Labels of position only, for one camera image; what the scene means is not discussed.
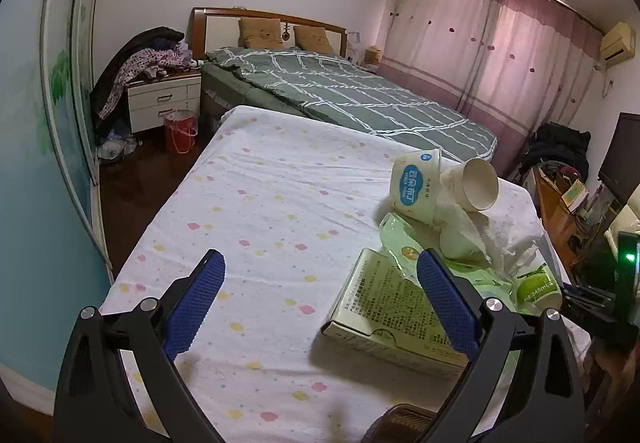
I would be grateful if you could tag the green plaid duvet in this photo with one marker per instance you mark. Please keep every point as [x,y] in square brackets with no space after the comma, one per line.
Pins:
[360,98]

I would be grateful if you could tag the white nightstand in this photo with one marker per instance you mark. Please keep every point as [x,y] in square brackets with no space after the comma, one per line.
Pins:
[160,98]

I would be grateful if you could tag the clear plastic bags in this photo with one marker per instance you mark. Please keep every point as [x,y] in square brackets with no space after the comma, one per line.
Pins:
[115,143]

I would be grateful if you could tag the red bucket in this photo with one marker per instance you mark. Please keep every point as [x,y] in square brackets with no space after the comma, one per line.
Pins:
[181,130]

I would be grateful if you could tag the dark bag pile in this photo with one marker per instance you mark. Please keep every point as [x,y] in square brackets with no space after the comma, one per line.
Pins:
[557,145]

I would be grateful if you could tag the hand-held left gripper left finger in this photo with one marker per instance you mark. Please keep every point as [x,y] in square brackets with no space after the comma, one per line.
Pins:
[200,303]

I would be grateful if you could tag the wooden desk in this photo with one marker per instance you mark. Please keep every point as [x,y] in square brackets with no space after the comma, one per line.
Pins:
[555,218]

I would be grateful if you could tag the tan pillow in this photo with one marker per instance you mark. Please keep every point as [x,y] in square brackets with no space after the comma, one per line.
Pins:
[260,33]
[314,40]

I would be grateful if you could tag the crumpled white tissue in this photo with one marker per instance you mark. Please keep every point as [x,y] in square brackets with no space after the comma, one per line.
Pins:
[500,238]

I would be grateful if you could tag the green label can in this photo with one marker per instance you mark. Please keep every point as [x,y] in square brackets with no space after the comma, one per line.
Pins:
[537,290]

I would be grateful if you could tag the black television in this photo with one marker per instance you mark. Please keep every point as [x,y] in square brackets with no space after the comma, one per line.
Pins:
[622,153]

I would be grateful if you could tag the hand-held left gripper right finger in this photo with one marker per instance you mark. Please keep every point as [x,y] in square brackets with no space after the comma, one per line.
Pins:
[445,303]

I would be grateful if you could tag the green printed carton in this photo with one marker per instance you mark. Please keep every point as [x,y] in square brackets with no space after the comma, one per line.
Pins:
[385,303]

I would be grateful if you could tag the green plastic wrapper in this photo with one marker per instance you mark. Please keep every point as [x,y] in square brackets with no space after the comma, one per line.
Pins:
[400,235]

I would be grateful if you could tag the beige air conditioner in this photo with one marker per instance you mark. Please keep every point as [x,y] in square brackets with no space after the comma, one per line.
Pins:
[617,43]

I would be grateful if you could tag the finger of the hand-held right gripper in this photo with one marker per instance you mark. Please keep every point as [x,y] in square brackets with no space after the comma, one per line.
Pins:
[587,304]

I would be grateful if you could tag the white paper cup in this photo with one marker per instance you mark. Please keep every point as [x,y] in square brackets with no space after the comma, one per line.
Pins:
[475,183]

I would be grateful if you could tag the wardrobe sliding door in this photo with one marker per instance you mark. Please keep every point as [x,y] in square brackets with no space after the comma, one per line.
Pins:
[75,73]

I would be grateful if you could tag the wooden bed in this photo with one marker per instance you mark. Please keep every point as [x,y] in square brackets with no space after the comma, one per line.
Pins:
[220,18]

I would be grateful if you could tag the wicker bedside lamp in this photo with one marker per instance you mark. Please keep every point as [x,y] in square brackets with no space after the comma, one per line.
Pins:
[372,56]

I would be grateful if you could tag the pink curtain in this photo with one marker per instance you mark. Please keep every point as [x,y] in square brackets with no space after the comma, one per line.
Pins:
[475,33]

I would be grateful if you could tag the white dotted table cloth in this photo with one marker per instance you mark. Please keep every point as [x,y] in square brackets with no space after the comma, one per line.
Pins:
[280,203]

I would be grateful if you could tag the pile of clothes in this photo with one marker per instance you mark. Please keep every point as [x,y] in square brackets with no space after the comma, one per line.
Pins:
[135,58]

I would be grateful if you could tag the green book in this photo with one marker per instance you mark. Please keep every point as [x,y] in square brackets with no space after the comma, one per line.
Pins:
[575,197]

